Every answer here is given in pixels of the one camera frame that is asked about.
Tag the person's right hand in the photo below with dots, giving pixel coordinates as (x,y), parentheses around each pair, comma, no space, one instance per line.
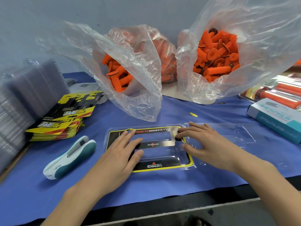
(214,146)

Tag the person's left hand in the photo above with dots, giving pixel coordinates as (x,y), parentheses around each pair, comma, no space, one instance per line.
(110,164)

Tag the yellow black backing card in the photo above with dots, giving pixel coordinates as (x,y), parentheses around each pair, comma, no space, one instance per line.
(113,136)

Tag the teal hand stapler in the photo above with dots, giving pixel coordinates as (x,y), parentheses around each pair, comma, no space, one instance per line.
(68,160)

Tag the stack of clear blister shells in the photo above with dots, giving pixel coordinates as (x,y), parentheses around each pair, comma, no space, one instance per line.
(23,101)

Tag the person's right forearm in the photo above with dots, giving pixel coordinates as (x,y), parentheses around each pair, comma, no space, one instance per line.
(273,190)

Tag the small yellow scrap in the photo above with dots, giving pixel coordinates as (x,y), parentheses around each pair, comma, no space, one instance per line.
(193,114)

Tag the teal white cardboard box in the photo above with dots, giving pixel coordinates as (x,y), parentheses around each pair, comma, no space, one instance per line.
(275,120)

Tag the stack of yellow black cards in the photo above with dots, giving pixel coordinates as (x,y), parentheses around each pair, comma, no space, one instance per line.
(66,115)

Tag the white printed paper sheet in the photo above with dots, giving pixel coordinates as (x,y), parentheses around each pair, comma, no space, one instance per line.
(82,86)

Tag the large clear plastic bag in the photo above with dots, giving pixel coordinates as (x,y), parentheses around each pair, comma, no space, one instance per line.
(268,30)

